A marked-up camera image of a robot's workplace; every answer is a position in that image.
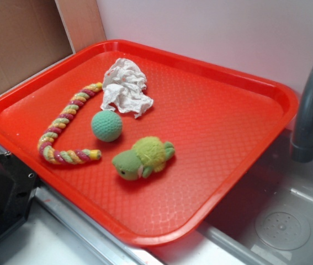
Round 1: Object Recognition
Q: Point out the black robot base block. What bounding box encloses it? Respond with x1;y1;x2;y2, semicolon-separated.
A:
0;154;37;240

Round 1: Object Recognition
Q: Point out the crumpled white paper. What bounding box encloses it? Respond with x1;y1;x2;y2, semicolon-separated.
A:
100;58;153;119

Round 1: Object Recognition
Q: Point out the red plastic tray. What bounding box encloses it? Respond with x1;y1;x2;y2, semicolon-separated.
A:
0;40;298;247

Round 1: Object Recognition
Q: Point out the green plush turtle toy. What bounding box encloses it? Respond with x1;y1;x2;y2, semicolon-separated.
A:
112;136;176;181

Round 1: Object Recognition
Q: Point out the green dimpled ball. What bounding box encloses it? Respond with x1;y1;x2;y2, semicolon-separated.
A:
91;110;123;142

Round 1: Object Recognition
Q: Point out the grey toy faucet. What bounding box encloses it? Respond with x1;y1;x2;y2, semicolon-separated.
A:
290;40;313;163

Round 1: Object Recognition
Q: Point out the grey toy sink basin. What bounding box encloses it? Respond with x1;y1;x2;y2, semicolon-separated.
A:
151;135;313;264

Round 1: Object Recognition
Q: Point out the brown cardboard panel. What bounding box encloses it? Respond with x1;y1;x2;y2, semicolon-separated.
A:
0;1;106;94

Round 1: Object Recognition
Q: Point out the multicolour braided rope toy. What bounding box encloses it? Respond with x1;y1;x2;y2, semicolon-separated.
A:
37;82;102;165

